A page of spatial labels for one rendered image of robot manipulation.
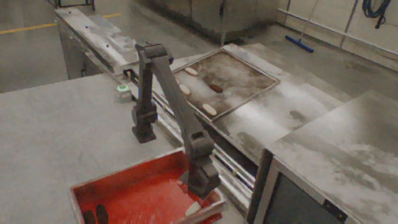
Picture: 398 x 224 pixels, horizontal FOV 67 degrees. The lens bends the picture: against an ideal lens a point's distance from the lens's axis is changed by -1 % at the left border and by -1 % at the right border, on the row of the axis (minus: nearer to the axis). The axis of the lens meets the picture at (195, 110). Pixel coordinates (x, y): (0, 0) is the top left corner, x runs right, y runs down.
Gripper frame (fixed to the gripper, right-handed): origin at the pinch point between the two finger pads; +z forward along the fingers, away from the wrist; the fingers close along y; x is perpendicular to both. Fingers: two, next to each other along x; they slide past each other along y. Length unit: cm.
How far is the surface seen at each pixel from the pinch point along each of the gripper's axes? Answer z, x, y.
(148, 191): 8.1, -4.4, -18.8
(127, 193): 8.1, -10.3, -24.4
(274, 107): -4, 68, -3
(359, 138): -40, 16, 39
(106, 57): -1, 47, -109
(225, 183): 4.2, 16.3, 3.1
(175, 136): 4.3, 24.5, -30.5
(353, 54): 85, 415, -21
